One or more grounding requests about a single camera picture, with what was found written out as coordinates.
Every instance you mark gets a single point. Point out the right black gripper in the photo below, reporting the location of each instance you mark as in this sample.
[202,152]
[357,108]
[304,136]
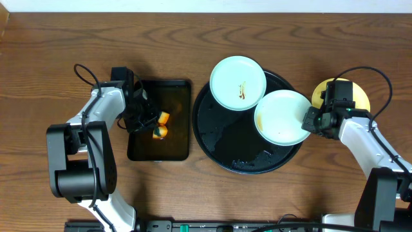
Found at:
[307,122]

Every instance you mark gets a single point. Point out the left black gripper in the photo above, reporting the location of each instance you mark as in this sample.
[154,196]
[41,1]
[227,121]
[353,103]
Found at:
[145,113]

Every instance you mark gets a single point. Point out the green and yellow sponge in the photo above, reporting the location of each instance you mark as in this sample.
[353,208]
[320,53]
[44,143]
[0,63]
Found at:
[160,131]

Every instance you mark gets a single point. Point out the yellow plate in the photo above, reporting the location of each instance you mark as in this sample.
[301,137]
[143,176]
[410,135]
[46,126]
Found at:
[359,96]

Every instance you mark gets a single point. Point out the light blue plate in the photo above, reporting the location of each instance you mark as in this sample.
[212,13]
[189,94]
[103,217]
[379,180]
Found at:
[279,117]
[238,83]

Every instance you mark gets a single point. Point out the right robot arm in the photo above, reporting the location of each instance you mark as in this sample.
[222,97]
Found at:
[388,174]

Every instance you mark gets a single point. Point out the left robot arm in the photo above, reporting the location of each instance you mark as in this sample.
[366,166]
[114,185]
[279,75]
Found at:
[81,162]

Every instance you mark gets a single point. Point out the black rectangular tray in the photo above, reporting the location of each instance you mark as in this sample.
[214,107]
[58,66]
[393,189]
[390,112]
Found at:
[174,98]

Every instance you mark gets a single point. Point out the black round tray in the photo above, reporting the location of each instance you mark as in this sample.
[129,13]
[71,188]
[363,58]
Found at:
[231,140]

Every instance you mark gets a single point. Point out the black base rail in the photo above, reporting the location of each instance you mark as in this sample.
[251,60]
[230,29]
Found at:
[168,226]

